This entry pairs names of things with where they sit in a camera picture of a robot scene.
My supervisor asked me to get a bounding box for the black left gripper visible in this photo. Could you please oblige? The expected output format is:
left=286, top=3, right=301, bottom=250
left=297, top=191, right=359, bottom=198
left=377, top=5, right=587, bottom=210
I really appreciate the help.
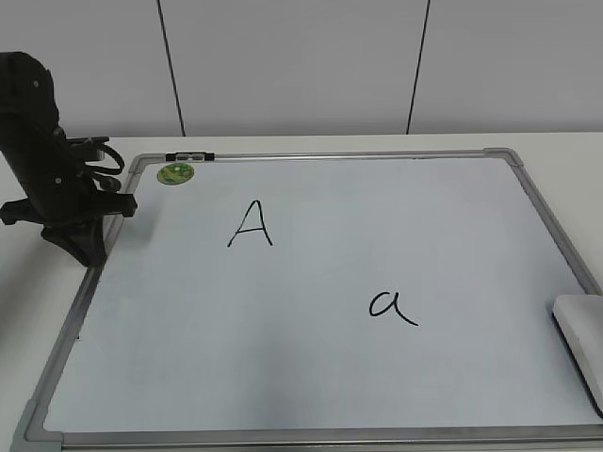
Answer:
left=1, top=191, right=138, bottom=267

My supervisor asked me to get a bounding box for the white board eraser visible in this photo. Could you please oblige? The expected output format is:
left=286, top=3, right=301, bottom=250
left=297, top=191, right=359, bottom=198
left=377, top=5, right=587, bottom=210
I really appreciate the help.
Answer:
left=552, top=295, right=602, bottom=415

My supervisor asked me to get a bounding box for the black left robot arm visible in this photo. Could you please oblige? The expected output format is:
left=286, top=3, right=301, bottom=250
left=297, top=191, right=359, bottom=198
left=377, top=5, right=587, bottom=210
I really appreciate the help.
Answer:
left=1, top=52, right=138, bottom=267

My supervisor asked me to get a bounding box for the round green magnet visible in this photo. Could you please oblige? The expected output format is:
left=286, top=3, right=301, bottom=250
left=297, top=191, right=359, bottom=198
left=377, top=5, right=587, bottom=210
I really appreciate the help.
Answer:
left=156, top=163, right=195, bottom=186

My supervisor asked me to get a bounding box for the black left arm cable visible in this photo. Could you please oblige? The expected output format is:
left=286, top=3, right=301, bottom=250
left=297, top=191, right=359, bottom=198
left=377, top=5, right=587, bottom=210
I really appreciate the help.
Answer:
left=70, top=140, right=126, bottom=193

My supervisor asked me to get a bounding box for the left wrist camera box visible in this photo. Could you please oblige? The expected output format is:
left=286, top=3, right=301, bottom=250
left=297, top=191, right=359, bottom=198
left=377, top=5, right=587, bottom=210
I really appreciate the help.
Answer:
left=66, top=137, right=109, bottom=162

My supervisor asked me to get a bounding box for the white board with aluminium frame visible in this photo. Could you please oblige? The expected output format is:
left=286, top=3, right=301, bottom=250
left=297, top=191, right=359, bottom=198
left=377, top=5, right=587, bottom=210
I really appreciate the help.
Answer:
left=11, top=149, right=602, bottom=451

